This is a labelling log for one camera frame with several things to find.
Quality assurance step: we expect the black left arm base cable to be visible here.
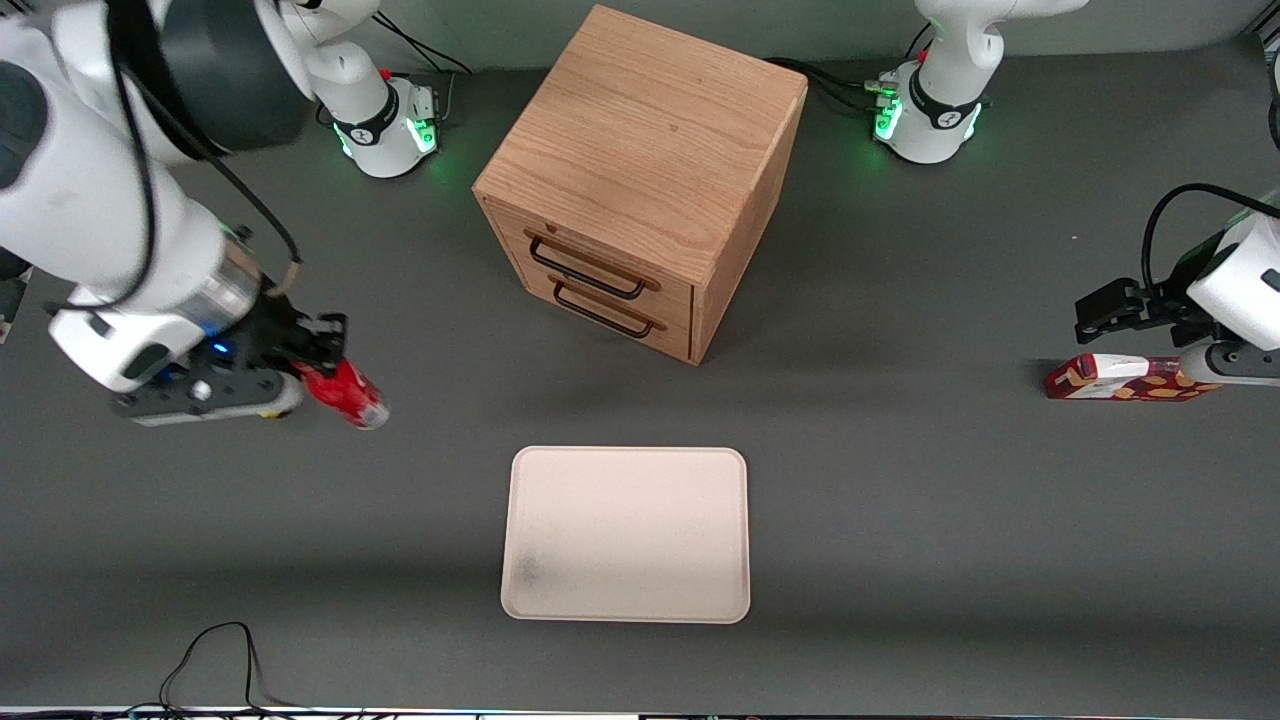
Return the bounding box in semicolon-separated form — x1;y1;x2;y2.
765;57;901;114

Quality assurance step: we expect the wooden drawer cabinet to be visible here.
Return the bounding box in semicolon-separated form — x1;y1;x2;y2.
472;4;809;367

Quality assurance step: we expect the thin black looped cable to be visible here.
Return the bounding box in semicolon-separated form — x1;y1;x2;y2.
158;621;301;714

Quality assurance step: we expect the long black drawer handle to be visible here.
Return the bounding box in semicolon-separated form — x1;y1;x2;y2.
524;230;662;301

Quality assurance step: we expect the black arm base cable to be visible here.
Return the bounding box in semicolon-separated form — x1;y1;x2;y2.
765;57;901;114
316;12;477;129

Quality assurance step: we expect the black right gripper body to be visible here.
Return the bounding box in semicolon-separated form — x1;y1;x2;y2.
212;292;313;379

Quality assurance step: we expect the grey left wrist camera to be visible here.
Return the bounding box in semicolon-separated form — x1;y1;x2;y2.
1178;343;1280;388

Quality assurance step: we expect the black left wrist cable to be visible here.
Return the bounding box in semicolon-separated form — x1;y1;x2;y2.
1143;183;1280;301

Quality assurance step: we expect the red coke bottle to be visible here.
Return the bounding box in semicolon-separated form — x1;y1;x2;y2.
298;358;391;432

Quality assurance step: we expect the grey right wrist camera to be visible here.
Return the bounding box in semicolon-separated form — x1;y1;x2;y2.
109;368;305;429

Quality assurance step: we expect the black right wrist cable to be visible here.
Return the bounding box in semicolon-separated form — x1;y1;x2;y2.
40;0;304;316

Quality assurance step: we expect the beige rectangular tray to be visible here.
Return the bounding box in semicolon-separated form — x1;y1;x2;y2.
500;446;751;625

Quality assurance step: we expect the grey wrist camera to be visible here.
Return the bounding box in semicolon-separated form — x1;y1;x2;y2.
1178;343;1280;388
109;368;305;429

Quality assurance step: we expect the red snack box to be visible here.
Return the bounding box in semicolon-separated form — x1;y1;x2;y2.
1045;353;1224;402

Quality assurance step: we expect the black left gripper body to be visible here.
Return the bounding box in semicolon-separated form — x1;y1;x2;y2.
1143;232;1229;348

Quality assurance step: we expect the black right arm base cable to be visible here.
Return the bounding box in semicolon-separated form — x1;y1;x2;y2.
316;12;477;129

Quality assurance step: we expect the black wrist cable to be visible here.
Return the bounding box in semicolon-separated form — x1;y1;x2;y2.
1143;183;1280;301
40;0;304;316

